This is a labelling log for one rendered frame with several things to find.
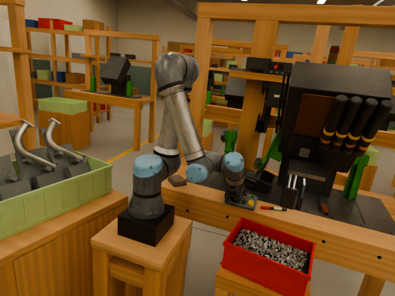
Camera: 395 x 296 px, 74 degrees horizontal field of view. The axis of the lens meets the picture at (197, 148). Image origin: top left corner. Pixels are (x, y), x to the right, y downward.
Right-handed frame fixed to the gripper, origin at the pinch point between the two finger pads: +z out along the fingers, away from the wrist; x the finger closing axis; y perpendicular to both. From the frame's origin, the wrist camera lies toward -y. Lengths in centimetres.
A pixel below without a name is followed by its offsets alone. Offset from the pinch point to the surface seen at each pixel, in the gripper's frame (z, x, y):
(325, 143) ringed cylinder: -24.2, 33.5, -24.3
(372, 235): 8, 61, -3
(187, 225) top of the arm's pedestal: -4.2, -17.1, 22.2
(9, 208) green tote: -30, -82, 47
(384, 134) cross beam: 13, 71, -74
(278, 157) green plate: -1.6, 14.8, -29.3
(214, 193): 7.6, -13.2, -3.3
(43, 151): -18, -105, 12
